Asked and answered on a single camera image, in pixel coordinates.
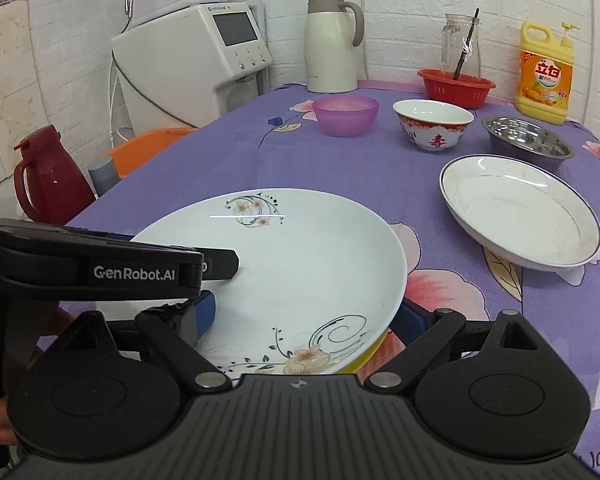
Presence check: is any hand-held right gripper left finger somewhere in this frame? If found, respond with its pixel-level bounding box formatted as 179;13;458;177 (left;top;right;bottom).
76;289;232;394

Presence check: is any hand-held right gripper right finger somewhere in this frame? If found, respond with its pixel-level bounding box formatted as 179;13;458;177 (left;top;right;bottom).
364;299;552;391

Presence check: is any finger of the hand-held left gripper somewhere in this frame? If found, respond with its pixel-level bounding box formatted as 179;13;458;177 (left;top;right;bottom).
87;230;134;243
202;249;240;281

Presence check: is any large white floral plate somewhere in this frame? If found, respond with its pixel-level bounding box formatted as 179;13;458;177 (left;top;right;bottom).
129;188;409;376

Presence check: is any yellow plate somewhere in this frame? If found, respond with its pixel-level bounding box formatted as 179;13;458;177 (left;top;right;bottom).
341;331;387;376

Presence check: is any red thermos jug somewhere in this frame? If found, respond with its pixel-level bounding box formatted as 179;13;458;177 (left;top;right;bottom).
13;125;97;226

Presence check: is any orange plastic stool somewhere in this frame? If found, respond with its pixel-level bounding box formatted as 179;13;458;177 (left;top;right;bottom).
104;127;199;181

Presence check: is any purple floral tablecloth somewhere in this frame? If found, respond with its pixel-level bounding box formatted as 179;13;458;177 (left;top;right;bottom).
35;80;600;472

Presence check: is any white plate with blue rim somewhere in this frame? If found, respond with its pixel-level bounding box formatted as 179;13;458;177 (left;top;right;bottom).
439;155;600;272

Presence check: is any white water dispenser with screen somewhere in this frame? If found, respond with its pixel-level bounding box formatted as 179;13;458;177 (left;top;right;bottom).
111;2;274;134

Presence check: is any marble board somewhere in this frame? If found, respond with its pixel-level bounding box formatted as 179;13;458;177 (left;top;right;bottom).
0;0;44;202

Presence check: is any purple plastic bowl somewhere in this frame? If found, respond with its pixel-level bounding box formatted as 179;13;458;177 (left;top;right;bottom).
312;95;381;138

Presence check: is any white and red ceramic bowl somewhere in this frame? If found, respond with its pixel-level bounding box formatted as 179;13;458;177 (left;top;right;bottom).
392;99;475;153

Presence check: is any stainless steel bowl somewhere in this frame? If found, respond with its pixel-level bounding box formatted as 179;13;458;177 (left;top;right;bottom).
481;115;576;163

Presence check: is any red plastic basket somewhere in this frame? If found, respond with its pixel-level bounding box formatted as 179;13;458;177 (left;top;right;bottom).
417;68;496;110

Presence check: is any cream thermos jug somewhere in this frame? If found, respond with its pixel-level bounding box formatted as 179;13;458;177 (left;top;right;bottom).
303;0;365;94

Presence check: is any yellow detergent pump bottle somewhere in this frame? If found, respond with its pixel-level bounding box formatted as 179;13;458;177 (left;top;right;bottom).
515;21;576;126

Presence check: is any dark stick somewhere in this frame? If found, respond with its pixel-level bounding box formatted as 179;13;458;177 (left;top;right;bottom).
452;8;481;82

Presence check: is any clear glass jar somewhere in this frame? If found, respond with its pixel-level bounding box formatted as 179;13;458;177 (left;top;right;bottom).
440;13;482;80

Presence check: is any white power cable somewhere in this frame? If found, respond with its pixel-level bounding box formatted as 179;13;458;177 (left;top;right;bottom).
108;54;132;147

